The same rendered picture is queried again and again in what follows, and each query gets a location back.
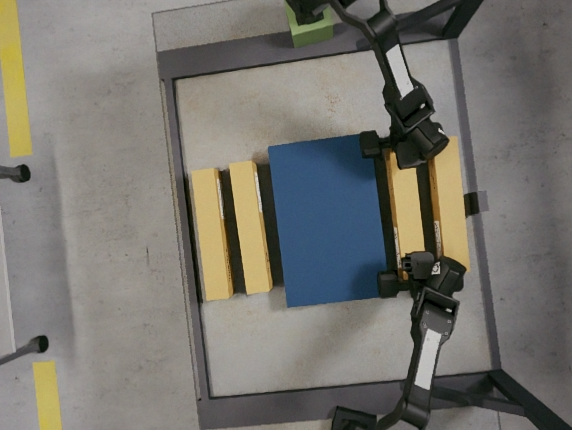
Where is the brown cardboard carton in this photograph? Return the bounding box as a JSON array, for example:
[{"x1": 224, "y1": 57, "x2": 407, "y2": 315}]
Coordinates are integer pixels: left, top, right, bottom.
[
  {"x1": 385, "y1": 148, "x2": 425, "y2": 280},
  {"x1": 229, "y1": 161, "x2": 274, "y2": 294},
  {"x1": 191, "y1": 168, "x2": 236, "y2": 301},
  {"x1": 427, "y1": 136, "x2": 470, "y2": 272}
]

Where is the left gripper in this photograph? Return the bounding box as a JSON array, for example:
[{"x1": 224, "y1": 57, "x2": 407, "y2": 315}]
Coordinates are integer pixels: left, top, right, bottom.
[{"x1": 377, "y1": 265, "x2": 463, "y2": 301}]

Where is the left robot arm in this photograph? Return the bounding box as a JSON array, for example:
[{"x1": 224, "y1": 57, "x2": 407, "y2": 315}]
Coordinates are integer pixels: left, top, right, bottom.
[{"x1": 374, "y1": 251, "x2": 466, "y2": 430}]

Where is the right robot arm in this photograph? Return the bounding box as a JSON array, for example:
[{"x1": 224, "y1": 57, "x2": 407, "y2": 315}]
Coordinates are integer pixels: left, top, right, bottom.
[{"x1": 286, "y1": 0, "x2": 450, "y2": 170}]

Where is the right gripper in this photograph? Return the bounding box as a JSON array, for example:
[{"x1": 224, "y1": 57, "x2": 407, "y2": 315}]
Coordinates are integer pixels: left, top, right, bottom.
[{"x1": 359, "y1": 124, "x2": 409, "y2": 162}]

